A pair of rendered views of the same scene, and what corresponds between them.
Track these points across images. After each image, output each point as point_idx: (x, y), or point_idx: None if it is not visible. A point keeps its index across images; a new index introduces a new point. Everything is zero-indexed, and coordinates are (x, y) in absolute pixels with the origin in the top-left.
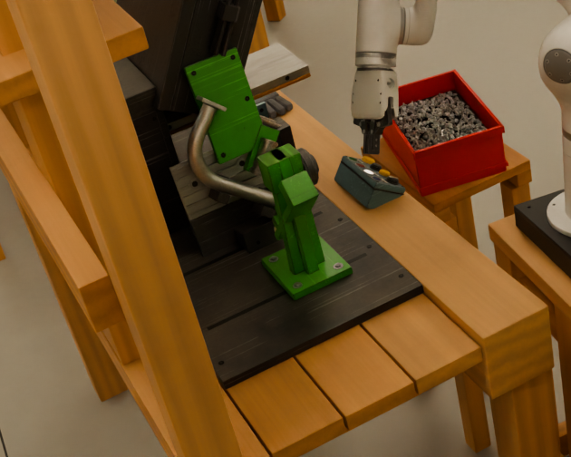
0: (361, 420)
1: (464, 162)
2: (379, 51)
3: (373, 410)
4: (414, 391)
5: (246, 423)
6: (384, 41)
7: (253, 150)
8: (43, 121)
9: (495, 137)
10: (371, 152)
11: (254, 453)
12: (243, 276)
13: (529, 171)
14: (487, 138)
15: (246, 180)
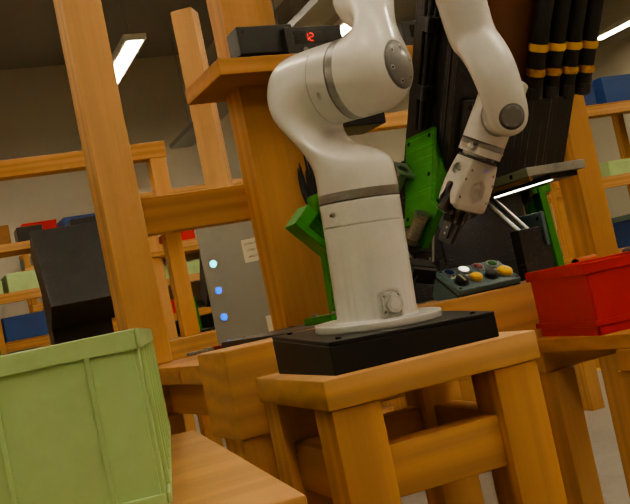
0: (163, 379)
1: (564, 305)
2: (463, 134)
3: (166, 375)
4: (178, 377)
5: (180, 360)
6: (469, 124)
7: None
8: (235, 129)
9: (581, 279)
10: (441, 239)
11: None
12: None
13: None
14: (575, 277)
15: (420, 250)
